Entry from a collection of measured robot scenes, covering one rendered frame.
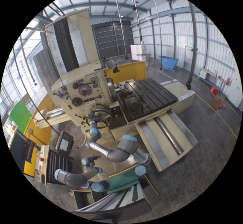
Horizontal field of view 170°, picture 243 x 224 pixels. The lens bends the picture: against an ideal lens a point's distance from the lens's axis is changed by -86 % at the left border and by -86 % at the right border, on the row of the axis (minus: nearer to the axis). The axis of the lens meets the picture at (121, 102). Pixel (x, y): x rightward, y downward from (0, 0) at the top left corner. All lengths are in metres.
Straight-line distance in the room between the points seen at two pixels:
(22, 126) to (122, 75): 5.25
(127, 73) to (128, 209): 3.87
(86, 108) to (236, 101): 7.29
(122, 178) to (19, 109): 4.49
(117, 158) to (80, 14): 2.06
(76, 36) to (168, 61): 6.28
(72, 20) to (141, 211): 2.11
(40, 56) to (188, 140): 3.27
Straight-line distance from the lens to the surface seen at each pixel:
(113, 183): 1.20
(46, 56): 1.94
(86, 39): 1.66
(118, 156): 0.59
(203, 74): 6.79
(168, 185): 2.29
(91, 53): 1.64
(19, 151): 2.27
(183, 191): 2.52
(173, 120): 1.87
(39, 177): 2.09
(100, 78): 1.04
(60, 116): 1.93
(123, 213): 0.38
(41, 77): 2.10
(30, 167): 3.09
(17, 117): 4.45
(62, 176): 0.73
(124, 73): 3.75
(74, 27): 1.75
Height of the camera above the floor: 2.12
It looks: 40 degrees down
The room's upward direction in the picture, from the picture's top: 11 degrees counter-clockwise
